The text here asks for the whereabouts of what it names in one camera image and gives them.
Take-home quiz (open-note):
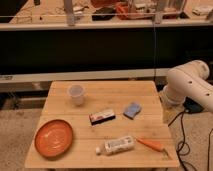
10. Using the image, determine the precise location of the translucent white cup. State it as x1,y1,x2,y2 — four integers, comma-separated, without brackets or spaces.
67,85,85,106

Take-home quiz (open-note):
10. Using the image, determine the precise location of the black white whiteboard eraser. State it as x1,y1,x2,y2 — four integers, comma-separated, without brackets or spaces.
89,109,116,125

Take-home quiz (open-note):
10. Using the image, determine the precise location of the clear plastic bottle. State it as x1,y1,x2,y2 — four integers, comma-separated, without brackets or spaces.
95,135,135,155

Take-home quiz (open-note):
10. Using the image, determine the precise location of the orange ceramic plate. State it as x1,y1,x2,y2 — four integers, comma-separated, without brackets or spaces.
34,119,73,158

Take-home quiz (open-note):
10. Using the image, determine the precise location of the wooden table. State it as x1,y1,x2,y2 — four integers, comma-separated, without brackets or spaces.
25,81,179,169

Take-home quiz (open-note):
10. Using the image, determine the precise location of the blue sponge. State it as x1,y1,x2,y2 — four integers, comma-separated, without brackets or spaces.
123,102,142,119

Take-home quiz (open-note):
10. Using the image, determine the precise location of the orange tool on shelf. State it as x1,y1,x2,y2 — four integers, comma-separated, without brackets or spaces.
115,2,129,20

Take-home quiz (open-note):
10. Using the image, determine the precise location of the black power cable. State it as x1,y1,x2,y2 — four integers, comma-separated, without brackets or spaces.
167,109,213,171

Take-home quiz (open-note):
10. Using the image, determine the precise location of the orange carrot toy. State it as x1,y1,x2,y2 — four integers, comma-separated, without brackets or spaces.
136,138,168,155

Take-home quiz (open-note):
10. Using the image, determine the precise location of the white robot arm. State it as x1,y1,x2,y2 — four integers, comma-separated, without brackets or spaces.
162,60,213,113

